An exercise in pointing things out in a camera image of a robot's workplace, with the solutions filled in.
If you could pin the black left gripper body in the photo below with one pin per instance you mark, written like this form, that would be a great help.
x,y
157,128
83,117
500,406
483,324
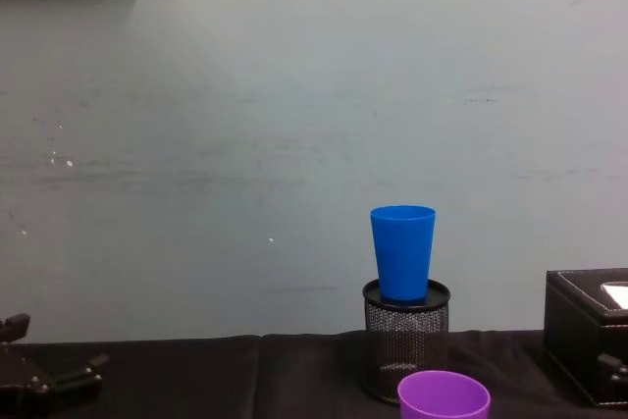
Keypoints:
x,y
19,389

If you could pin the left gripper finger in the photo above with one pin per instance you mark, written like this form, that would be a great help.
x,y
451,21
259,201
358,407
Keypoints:
x,y
15,328
81,377

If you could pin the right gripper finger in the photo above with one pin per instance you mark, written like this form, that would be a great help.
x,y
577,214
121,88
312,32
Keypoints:
x,y
615,372

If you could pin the black leather tissue box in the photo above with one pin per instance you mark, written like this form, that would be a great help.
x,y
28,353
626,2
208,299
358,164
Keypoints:
x,y
571,330

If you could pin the white tissue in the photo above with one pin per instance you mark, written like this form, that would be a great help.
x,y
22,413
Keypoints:
x,y
617,294

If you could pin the black table cloth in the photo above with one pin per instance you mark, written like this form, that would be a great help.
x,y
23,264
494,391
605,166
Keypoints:
x,y
221,380

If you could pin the purple plastic cup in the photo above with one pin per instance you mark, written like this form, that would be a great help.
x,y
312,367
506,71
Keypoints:
x,y
441,397

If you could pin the black mesh pen holder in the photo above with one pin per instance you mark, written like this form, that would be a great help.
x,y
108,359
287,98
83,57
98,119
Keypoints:
x,y
404,335

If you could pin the blue plastic cup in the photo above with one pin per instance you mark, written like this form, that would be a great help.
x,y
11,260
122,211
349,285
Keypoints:
x,y
402,252

